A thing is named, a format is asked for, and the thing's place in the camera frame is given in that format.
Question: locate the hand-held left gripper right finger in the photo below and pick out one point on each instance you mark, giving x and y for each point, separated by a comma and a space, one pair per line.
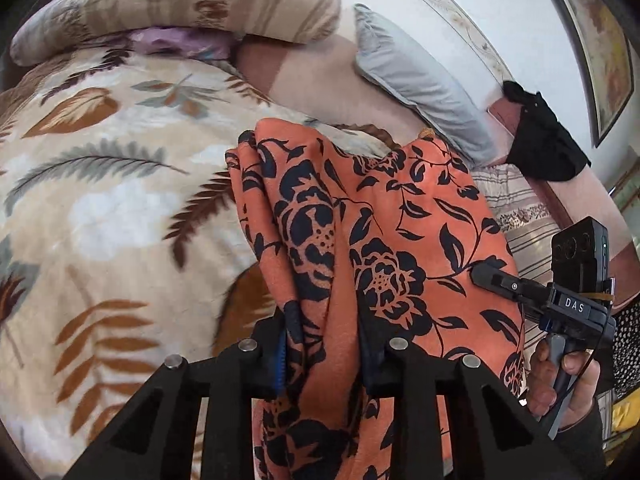
367, 360

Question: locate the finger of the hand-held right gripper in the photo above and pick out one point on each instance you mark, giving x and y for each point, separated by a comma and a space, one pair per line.
505, 282

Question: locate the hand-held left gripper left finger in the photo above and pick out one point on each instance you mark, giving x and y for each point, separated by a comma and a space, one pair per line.
280, 360

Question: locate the orange black floral garment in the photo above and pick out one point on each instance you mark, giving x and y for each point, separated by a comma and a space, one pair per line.
400, 210

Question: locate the person's right forearm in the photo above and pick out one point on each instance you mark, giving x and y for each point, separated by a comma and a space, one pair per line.
585, 450

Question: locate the person's right hand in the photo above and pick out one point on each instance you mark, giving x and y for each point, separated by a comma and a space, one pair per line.
580, 385

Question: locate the beige striped pillow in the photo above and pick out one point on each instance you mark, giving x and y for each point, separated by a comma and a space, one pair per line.
520, 210

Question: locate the black white-dotted fabric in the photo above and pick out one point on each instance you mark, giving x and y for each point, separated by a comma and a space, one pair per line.
627, 350

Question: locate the black cloth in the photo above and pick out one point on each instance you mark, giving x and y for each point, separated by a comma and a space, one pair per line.
545, 145

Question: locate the beige leaf-print fleece blanket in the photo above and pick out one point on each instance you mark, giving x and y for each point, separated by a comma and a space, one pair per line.
125, 210

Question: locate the grey pillow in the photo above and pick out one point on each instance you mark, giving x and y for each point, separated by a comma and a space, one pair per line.
415, 80

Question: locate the pink brown bedsheet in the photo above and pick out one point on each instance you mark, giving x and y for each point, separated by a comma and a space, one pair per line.
320, 85

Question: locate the purple cloth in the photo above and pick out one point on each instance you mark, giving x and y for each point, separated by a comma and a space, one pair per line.
175, 40

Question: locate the beige striped rolled quilt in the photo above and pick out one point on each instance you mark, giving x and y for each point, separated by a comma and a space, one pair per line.
200, 0

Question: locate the framed wall picture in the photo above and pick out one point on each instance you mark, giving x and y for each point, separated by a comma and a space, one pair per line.
600, 50

